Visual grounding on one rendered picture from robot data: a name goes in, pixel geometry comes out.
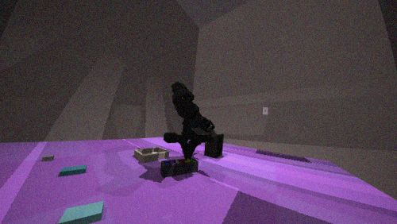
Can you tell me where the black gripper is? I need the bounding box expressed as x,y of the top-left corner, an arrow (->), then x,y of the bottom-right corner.
164,119 -> 213,161

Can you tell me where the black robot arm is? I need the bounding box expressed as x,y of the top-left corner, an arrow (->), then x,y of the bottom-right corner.
171,81 -> 217,144

